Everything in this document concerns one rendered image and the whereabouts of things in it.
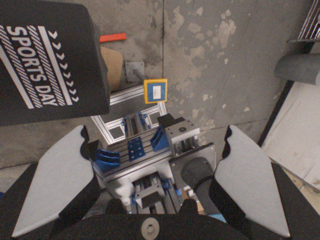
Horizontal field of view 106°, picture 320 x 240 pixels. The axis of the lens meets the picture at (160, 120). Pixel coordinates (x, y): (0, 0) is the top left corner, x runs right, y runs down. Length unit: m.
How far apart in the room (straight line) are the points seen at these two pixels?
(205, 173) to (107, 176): 0.45
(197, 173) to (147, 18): 1.53
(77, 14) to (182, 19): 1.31
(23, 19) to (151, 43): 1.17
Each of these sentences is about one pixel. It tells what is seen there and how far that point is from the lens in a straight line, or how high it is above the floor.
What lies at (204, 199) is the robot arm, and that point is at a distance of 0.55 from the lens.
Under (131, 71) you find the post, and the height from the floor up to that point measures 0.01.
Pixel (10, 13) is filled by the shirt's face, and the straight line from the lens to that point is 0.73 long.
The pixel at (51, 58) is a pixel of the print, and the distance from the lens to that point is 0.69.
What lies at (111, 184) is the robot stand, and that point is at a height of 1.17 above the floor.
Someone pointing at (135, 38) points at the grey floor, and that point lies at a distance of 1.61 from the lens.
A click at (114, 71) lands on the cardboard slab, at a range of 1.58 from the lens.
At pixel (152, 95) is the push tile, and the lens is 0.67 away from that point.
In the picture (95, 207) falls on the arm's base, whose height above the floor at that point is 1.27.
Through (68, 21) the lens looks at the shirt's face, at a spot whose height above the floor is 0.95.
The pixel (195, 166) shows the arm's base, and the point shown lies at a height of 1.29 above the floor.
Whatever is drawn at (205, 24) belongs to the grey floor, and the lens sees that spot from 1.94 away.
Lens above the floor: 1.59
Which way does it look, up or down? 57 degrees down
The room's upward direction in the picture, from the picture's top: 147 degrees clockwise
